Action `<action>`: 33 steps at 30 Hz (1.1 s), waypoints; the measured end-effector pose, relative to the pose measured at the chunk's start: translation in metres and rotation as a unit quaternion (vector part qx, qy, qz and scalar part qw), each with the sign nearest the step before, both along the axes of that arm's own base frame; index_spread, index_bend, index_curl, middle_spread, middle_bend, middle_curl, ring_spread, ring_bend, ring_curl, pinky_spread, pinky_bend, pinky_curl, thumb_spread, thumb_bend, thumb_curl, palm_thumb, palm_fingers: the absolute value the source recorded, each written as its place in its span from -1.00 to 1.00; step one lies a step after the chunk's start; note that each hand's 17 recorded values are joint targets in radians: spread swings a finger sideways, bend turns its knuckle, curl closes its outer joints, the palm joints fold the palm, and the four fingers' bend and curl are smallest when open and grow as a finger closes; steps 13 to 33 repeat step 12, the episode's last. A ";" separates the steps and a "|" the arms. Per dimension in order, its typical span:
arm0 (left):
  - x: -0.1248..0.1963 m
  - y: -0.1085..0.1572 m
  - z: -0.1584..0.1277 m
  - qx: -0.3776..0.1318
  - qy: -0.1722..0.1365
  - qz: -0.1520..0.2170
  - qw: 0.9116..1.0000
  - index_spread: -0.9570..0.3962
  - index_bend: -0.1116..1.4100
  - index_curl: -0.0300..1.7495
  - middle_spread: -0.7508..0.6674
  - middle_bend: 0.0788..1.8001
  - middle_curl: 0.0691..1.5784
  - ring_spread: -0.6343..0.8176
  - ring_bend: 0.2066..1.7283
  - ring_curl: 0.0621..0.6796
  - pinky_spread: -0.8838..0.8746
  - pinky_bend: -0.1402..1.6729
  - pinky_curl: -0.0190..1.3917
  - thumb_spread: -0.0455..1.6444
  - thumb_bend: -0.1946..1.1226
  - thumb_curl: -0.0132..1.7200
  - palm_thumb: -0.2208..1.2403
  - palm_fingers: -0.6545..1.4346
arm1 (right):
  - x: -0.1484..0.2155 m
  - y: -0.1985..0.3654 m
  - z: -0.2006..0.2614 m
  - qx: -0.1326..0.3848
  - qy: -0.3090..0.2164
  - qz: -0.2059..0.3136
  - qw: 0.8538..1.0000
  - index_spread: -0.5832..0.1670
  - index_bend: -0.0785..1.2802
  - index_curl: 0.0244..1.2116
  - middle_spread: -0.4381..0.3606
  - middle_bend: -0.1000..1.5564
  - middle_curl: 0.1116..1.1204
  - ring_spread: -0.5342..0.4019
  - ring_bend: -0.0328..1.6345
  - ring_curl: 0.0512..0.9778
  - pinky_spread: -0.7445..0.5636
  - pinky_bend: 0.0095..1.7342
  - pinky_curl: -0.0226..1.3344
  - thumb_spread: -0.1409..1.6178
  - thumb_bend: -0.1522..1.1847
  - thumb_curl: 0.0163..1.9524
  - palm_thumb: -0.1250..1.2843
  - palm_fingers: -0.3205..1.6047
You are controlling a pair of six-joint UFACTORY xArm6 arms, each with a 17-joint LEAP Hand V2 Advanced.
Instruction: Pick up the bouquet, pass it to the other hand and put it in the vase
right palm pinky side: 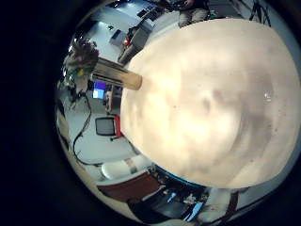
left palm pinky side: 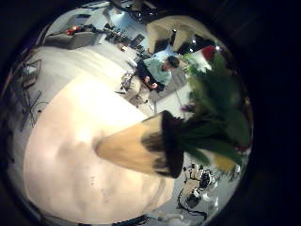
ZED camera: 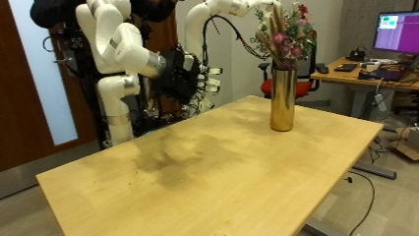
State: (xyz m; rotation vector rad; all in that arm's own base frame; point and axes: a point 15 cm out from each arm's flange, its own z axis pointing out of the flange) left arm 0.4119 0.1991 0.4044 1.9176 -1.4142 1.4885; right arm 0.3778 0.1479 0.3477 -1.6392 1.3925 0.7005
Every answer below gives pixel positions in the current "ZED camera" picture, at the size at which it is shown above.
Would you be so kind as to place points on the flower bouquet with green wrap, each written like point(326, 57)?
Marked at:
point(286, 49)

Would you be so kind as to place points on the tall gold cylinder vase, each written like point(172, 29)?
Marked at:
point(284, 98)

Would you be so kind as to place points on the black office chair red seat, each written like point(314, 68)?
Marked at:
point(305, 87)

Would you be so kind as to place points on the black computer mouse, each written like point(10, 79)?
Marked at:
point(322, 70)

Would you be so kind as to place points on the wooden office desk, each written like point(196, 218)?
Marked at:
point(336, 76)

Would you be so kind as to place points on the black rounded hanging object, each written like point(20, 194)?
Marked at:
point(48, 13)

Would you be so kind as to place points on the brown door with glass panel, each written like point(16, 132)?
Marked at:
point(22, 98)

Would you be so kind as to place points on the black keyboard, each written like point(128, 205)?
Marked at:
point(346, 68)

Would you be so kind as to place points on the black desk phone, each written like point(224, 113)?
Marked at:
point(357, 55)

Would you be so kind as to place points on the white power strip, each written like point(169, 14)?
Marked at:
point(381, 102)

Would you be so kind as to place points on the dark laptop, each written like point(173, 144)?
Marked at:
point(390, 74)

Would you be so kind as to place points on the computer monitor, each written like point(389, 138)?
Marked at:
point(400, 32)

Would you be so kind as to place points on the grey table foot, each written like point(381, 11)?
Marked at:
point(376, 171)

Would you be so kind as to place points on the cardboard box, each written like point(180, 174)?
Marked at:
point(404, 149)

